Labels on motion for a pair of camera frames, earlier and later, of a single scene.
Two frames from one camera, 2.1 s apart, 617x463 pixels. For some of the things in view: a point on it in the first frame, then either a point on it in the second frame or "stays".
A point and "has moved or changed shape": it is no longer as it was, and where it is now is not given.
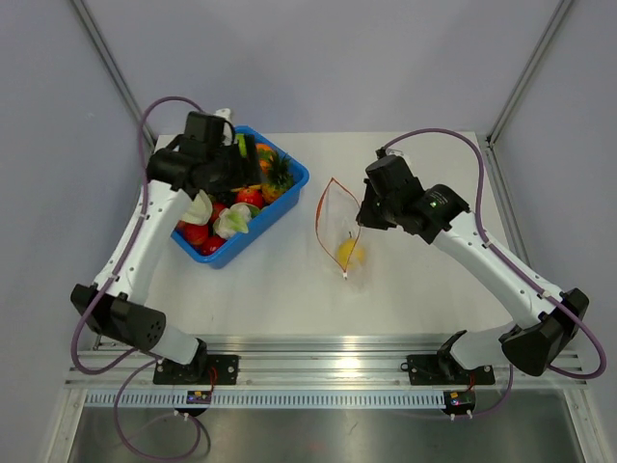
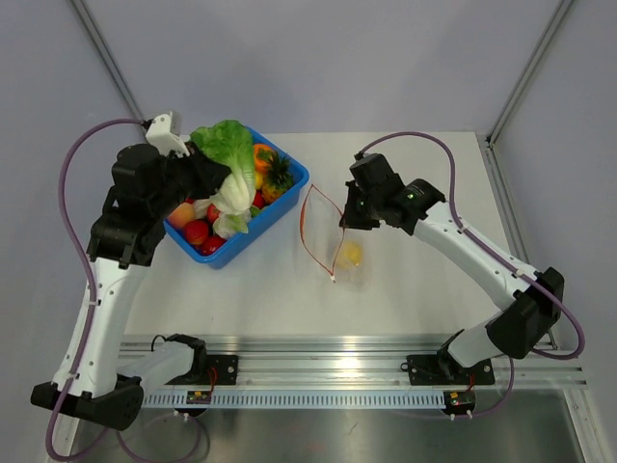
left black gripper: (252, 175) -> (208, 174)
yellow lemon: (350, 256) stays
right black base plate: (442, 369) stays
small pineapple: (281, 177) stays
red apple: (254, 197) stays
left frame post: (114, 67) stays
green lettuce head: (200, 209) -> (233, 143)
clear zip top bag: (340, 234) has moved or changed shape
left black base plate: (201, 369) stays
